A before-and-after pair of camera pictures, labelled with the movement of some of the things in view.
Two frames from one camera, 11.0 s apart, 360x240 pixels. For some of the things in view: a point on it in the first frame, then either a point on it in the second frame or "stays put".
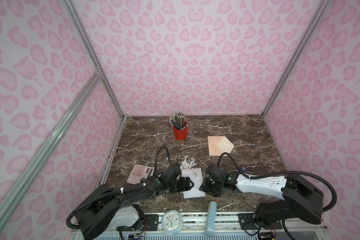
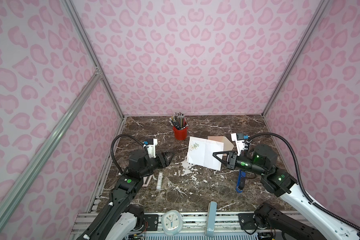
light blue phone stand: [212, 209] stays put
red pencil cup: [181, 134] stays put
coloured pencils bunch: [178, 121] stays put
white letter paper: [196, 176] to [200, 152]
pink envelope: [218, 145] stays put
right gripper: [204, 186] to [230, 156]
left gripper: [188, 183] to [165, 162]
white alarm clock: [172, 222] stays put
